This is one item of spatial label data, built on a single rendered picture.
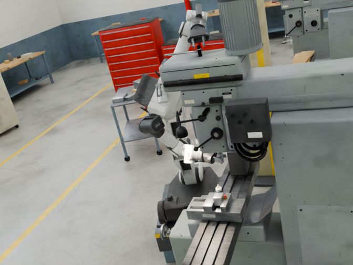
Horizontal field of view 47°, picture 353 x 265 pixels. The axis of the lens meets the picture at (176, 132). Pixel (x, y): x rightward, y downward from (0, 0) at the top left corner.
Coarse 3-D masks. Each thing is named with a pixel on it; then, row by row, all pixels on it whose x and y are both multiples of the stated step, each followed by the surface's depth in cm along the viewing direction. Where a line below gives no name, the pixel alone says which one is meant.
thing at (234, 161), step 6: (246, 150) 295; (228, 156) 289; (234, 156) 287; (246, 156) 294; (234, 162) 290; (240, 162) 288; (246, 162) 292; (234, 168) 292; (240, 168) 290; (246, 168) 291; (234, 174) 294; (240, 174) 293; (246, 174) 291
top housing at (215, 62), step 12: (168, 60) 236; (180, 60) 230; (192, 60) 224; (204, 60) 219; (216, 60) 215; (228, 60) 213; (240, 60) 212; (168, 72) 227; (180, 72) 225; (192, 72) 222; (204, 72) 220; (216, 72) 217; (228, 72) 215; (240, 72) 214; (204, 84) 223; (216, 84) 221; (228, 84) 218; (240, 84) 216
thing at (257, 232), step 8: (272, 208) 279; (192, 224) 266; (248, 224) 253; (256, 224) 252; (264, 224) 252; (192, 232) 269; (240, 232) 255; (248, 232) 253; (256, 232) 251; (264, 232) 251; (240, 240) 259; (248, 240) 256; (256, 240) 254; (264, 240) 252
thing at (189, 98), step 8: (216, 88) 224; (224, 88) 222; (232, 88) 220; (184, 96) 232; (192, 96) 230; (200, 96) 228; (208, 96) 227; (216, 96) 225; (224, 96) 223; (232, 96) 222; (184, 104) 234; (192, 104) 232; (200, 104) 230; (208, 104) 229; (216, 104) 227
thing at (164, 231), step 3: (159, 225) 300; (162, 225) 299; (165, 225) 302; (162, 228) 297; (165, 228) 303; (162, 231) 296; (165, 231) 299; (168, 231) 298; (162, 234) 296; (165, 234) 302; (162, 237) 296; (165, 237) 301
